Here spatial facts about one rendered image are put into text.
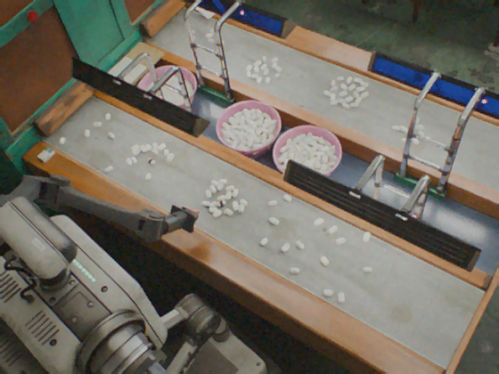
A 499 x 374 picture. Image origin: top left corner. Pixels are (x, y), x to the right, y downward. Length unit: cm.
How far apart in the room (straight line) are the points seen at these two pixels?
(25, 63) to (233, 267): 114
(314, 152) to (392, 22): 184
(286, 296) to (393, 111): 93
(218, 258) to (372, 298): 54
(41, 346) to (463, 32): 328
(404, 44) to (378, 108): 143
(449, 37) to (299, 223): 213
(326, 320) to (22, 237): 107
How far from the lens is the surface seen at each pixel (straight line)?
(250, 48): 272
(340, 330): 190
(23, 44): 240
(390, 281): 201
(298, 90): 251
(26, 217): 120
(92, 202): 191
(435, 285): 202
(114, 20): 269
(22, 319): 132
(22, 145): 255
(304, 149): 231
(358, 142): 229
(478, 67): 375
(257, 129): 238
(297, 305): 193
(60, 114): 255
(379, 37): 387
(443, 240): 169
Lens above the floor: 254
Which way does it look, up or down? 56 degrees down
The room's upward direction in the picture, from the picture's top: 11 degrees counter-clockwise
